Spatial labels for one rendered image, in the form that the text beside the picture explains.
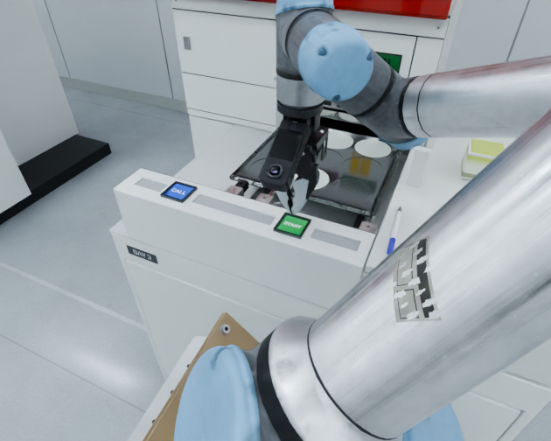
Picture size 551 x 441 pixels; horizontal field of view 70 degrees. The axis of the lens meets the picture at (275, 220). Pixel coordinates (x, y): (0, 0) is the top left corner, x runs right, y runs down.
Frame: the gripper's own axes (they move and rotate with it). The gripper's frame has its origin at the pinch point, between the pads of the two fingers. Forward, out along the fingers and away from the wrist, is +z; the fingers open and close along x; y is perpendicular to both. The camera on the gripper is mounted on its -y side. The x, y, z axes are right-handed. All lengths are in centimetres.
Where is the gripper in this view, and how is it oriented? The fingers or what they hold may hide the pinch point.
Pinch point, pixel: (290, 210)
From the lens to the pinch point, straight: 71.3
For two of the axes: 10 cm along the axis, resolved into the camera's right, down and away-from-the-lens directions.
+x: -9.1, -2.7, 3.2
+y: 4.2, -5.8, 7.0
